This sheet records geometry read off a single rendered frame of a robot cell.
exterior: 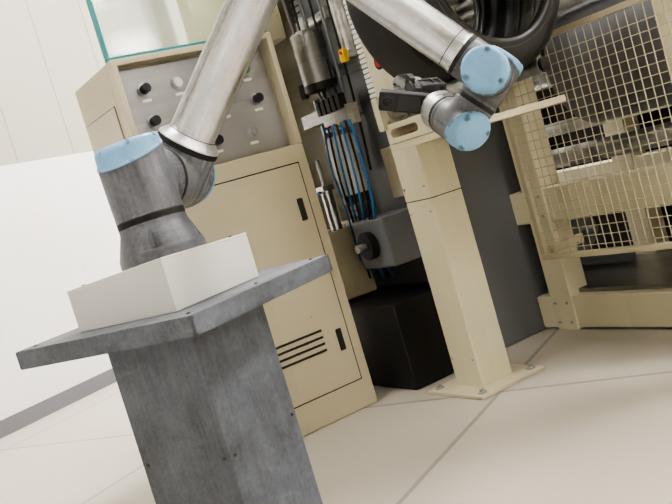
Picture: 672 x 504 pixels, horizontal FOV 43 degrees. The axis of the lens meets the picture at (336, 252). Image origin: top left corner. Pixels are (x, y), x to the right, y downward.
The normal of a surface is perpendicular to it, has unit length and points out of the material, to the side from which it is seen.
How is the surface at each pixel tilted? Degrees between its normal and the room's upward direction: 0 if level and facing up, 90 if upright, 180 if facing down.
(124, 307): 90
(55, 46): 90
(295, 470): 90
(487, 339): 90
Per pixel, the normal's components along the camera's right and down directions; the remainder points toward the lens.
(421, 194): -0.81, 0.29
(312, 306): 0.52, -0.07
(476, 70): -0.18, 0.16
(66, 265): 0.83, -0.19
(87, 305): -0.49, 0.22
